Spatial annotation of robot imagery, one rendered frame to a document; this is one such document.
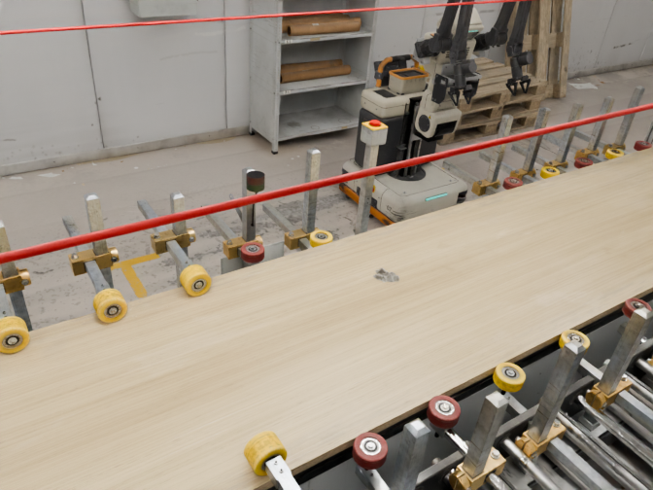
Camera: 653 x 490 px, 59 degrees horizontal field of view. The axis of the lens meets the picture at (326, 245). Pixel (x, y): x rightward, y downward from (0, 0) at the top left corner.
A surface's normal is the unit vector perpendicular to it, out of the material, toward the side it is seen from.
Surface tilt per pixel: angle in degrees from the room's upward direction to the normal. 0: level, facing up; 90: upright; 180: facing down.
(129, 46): 90
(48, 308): 0
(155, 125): 90
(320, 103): 90
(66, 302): 0
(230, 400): 0
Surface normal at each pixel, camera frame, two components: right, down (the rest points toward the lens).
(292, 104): 0.54, 0.51
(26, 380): 0.07, -0.83
